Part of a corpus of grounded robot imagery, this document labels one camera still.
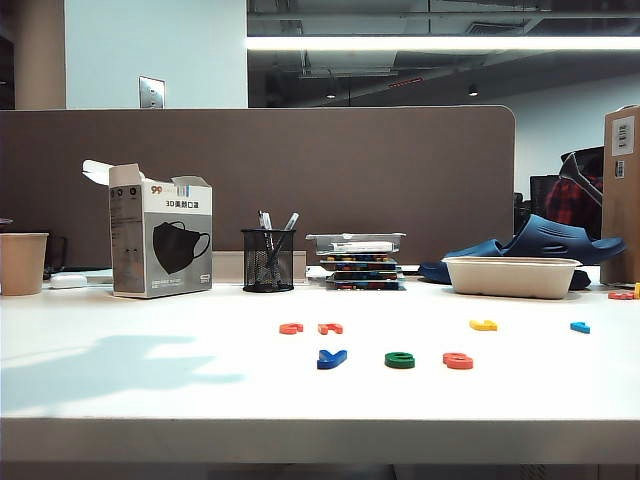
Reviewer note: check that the pale flat pad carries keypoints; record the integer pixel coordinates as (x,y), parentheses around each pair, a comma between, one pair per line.
(99,275)

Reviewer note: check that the light blue letter magnet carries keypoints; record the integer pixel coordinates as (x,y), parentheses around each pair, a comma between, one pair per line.
(580,327)

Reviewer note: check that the grey white face mask box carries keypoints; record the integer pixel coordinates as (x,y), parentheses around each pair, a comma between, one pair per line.
(165,240)

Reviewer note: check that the brown cardboard box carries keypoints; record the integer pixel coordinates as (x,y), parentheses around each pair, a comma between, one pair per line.
(622,225)

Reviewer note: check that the loose orange letter magnet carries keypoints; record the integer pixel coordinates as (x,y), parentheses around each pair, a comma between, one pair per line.
(621,295)

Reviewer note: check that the letter magnet case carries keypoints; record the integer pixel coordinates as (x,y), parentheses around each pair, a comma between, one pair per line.
(362,283)
(360,263)

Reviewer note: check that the black mesh pen holder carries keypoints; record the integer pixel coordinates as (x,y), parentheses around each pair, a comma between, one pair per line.
(268,277)

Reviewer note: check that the green letter e magnet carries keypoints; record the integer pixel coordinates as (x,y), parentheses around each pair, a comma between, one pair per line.
(398,360)

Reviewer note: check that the beige pulp tray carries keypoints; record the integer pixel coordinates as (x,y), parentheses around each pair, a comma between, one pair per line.
(510,279)

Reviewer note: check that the black monitor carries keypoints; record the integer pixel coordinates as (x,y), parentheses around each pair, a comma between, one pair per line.
(540,197)

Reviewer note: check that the black red plaid jacket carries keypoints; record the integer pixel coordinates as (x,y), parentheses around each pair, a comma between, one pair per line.
(570,200)

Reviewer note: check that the black and silver pen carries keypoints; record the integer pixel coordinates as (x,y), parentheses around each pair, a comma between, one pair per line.
(292,221)
(264,220)

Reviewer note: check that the clear plastic case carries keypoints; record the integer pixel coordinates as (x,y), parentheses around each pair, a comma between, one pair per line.
(360,243)

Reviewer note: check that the dark blue letter y magnet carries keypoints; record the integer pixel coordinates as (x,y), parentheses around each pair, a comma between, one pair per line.
(327,361)

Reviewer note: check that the metal wall switch plate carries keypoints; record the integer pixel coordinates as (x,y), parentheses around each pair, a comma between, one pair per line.
(152,92)

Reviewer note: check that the orange letter c magnet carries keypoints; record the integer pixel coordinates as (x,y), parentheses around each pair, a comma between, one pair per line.
(287,328)

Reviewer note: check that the brown paper cup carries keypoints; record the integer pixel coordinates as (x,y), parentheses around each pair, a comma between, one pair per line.
(22,265)

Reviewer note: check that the yellow letter u magnet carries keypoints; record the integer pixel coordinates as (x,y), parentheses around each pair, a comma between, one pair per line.
(481,325)

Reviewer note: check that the orange letter s magnet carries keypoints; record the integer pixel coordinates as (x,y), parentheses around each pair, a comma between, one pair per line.
(456,361)

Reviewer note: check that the small white earbud case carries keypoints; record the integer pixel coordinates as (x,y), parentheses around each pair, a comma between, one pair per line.
(68,281)

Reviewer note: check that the orange letter n magnet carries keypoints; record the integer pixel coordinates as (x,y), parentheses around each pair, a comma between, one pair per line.
(327,329)

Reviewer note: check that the navy blue foam slipper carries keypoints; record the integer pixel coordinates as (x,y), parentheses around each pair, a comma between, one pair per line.
(550,240)
(475,250)

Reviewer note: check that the brown desk partition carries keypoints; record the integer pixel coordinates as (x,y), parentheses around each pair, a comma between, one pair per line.
(350,170)

